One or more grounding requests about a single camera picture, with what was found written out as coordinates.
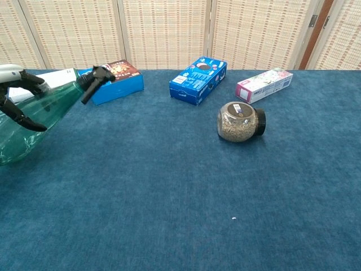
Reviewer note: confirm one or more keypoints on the green spray bottle black trigger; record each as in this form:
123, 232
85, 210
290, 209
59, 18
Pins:
53, 107

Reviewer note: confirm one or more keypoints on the blue chocolate chip cookie box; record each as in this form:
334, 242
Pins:
121, 87

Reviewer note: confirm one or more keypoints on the narrow bamboo folding screen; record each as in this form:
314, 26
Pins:
344, 42

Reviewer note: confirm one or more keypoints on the wide bamboo folding screen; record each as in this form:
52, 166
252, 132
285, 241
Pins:
166, 34

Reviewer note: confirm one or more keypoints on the pink floral long box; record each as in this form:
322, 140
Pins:
265, 84

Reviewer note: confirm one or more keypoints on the black screen hinge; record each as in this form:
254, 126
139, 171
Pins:
312, 21
326, 22

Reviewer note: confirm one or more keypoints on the white rectangular box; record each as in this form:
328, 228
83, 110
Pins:
57, 76

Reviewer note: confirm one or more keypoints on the blue felt table mat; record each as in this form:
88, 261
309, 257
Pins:
180, 183

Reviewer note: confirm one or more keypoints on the blue sandwich cookie box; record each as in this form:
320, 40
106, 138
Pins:
197, 82

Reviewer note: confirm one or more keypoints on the glass jar with black lid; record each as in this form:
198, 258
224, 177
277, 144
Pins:
237, 124

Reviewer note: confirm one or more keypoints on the brown wooden post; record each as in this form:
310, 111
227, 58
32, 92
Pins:
316, 36

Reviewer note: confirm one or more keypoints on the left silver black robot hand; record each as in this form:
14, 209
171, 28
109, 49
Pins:
28, 82

